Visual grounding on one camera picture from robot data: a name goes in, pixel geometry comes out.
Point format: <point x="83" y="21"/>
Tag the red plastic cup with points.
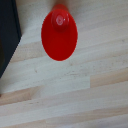
<point x="60" y="43"/>

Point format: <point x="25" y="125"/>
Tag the black fabric storage box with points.
<point x="6" y="26"/>

